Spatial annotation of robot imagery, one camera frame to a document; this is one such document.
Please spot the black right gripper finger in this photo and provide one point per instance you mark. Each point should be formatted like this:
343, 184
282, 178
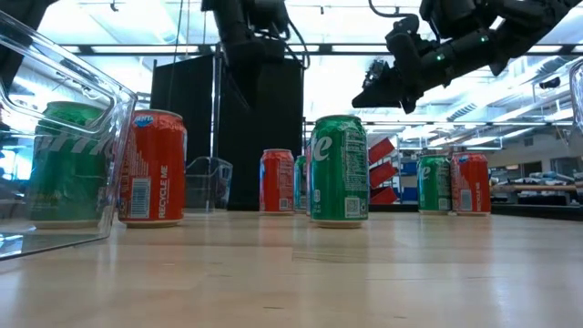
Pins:
378, 100

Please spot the green soda can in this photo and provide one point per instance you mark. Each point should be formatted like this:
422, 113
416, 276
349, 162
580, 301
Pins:
339, 173
68, 182
300, 182
434, 187

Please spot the red soda can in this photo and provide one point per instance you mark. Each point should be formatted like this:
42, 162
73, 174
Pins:
470, 187
155, 173
309, 182
277, 182

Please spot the clear plastic bin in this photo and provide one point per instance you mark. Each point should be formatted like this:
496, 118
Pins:
13, 68
209, 182
578, 91

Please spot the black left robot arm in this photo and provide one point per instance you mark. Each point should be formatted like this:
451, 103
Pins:
237, 27

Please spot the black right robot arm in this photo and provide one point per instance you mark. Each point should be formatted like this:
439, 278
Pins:
501, 27

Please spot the red shelf bin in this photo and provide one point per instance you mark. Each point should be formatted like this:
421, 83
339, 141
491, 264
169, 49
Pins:
382, 174
381, 150
385, 196

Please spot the blue shelf bin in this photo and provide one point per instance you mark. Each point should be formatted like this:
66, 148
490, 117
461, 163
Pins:
408, 168

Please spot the black backdrop panel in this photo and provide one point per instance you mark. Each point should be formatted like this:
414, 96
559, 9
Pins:
182, 114

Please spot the black overhead beam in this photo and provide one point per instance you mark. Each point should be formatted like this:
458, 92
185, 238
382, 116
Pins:
136, 48

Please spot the wooden workbench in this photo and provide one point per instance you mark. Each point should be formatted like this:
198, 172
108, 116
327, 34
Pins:
533, 187

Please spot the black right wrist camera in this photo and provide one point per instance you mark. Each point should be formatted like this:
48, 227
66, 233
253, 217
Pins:
375, 75

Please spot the black ceiling camera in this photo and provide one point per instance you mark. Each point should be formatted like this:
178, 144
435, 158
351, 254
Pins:
549, 83

